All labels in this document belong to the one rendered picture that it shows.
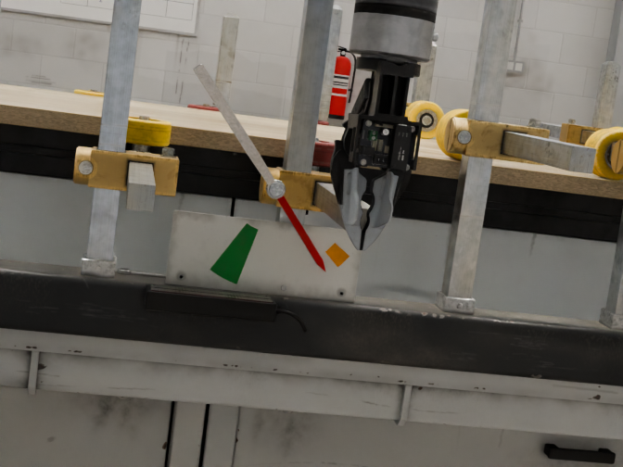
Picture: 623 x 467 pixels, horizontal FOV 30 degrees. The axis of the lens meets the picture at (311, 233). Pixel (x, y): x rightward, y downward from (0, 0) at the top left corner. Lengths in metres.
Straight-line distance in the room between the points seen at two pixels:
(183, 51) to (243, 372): 7.15
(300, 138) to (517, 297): 0.52
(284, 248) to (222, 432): 0.40
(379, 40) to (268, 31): 7.48
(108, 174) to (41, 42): 7.27
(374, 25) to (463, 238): 0.47
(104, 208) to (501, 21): 0.59
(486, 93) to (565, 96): 7.49
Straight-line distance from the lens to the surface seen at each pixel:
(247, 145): 1.52
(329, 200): 1.45
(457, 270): 1.64
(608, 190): 1.90
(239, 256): 1.57
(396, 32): 1.25
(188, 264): 1.57
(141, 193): 1.30
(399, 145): 1.25
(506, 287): 1.90
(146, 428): 1.89
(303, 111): 1.57
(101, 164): 1.55
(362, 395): 1.67
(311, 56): 1.56
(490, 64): 1.62
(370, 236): 1.31
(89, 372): 1.63
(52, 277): 1.56
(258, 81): 8.72
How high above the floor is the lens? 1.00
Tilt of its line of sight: 8 degrees down
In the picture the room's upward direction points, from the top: 8 degrees clockwise
